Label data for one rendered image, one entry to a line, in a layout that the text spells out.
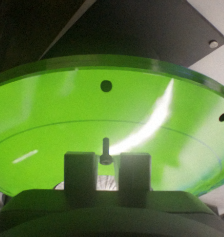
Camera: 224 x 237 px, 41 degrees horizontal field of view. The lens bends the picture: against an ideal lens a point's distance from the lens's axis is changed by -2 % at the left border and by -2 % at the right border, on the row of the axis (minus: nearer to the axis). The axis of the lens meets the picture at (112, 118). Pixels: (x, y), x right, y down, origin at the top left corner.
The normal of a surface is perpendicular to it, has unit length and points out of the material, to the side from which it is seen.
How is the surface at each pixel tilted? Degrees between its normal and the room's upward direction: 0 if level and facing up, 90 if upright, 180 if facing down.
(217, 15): 0
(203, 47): 0
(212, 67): 0
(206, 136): 23
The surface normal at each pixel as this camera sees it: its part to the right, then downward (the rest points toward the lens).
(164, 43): 0.00, 0.83
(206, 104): 0.22, 0.56
